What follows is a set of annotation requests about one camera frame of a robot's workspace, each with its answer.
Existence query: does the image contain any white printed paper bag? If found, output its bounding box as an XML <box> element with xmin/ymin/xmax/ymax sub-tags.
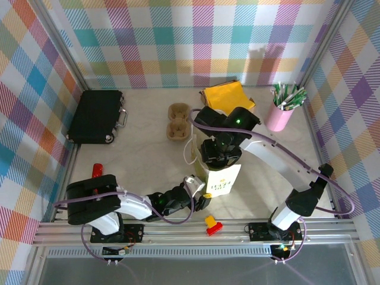
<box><xmin>183</xmin><ymin>130</ymin><xmax>242</xmax><ymax>198</ymax></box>

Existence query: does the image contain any red toy block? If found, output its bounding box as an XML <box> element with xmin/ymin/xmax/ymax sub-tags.
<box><xmin>207</xmin><ymin>222</ymin><xmax>223</xmax><ymax>237</ymax></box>

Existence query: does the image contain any brown pulp cup carrier stack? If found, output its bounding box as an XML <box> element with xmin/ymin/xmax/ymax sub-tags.
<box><xmin>166</xmin><ymin>102</ymin><xmax>191</xmax><ymax>141</ymax></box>

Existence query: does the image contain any pink cylindrical holder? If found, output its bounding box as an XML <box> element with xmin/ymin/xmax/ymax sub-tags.
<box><xmin>264</xmin><ymin>100</ymin><xmax>296</xmax><ymax>132</ymax></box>

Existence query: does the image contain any bundle of green white straws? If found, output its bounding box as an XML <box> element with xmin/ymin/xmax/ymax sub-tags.
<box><xmin>270</xmin><ymin>83</ymin><xmax>308</xmax><ymax>111</ymax></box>

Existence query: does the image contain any black carrying case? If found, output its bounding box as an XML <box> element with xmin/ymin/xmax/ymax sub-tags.
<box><xmin>66</xmin><ymin>90</ymin><xmax>130</xmax><ymax>145</ymax></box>

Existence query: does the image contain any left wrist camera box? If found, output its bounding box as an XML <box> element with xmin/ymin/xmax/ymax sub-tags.
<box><xmin>183</xmin><ymin>176</ymin><xmax>206</xmax><ymax>195</ymax></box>

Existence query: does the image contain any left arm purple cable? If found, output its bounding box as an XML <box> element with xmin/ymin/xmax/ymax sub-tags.
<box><xmin>53</xmin><ymin>180</ymin><xmax>197</xmax><ymax>264</ymax></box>

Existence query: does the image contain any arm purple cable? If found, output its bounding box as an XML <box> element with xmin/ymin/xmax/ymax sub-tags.
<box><xmin>188</xmin><ymin>108</ymin><xmax>356</xmax><ymax>264</ymax></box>
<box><xmin>53</xmin><ymin>180</ymin><xmax>197</xmax><ymax>264</ymax></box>

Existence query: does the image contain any aluminium frame rail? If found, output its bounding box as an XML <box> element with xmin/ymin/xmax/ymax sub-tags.
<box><xmin>32</xmin><ymin>219</ymin><xmax>362</xmax><ymax>247</ymax></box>

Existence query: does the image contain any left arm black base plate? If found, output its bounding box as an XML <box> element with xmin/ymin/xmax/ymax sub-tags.
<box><xmin>90</xmin><ymin>223</ymin><xmax>145</xmax><ymax>244</ymax></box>

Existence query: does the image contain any grey perforated cable duct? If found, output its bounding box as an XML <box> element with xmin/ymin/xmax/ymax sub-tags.
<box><xmin>47</xmin><ymin>248</ymin><xmax>274</xmax><ymax>259</ymax></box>

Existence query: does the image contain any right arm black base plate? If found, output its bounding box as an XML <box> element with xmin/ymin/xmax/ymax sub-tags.
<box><xmin>248</xmin><ymin>221</ymin><xmax>303</xmax><ymax>242</ymax></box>

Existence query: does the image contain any small wired connector board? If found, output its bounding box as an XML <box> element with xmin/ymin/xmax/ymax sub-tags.
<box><xmin>271</xmin><ymin>243</ymin><xmax>293</xmax><ymax>259</ymax></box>
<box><xmin>102</xmin><ymin>245</ymin><xmax>131</xmax><ymax>257</ymax></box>

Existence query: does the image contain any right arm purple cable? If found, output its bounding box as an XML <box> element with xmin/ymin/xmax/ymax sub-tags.
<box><xmin>188</xmin><ymin>108</ymin><xmax>356</xmax><ymax>264</ymax></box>

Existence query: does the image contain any aluminium frame post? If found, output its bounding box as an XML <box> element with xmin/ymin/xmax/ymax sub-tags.
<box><xmin>298</xmin><ymin>0</ymin><xmax>357</xmax><ymax>88</ymax></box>
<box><xmin>28</xmin><ymin>0</ymin><xmax>91</xmax><ymax>91</ymax></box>

